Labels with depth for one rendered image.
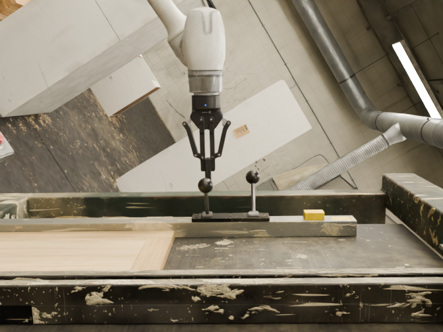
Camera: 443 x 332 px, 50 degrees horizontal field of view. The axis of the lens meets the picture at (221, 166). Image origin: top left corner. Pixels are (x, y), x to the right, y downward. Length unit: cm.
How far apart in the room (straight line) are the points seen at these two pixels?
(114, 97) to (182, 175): 175
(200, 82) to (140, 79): 497
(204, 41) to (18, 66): 265
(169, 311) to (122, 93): 547
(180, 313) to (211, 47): 65
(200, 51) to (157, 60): 822
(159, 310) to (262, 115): 411
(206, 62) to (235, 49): 809
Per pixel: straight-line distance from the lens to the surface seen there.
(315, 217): 123
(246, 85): 922
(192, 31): 119
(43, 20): 366
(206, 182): 114
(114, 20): 350
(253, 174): 124
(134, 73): 616
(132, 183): 505
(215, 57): 118
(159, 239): 117
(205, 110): 122
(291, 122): 485
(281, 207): 145
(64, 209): 154
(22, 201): 155
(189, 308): 81
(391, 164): 975
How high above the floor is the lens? 164
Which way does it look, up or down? 7 degrees down
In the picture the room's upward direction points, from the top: 59 degrees clockwise
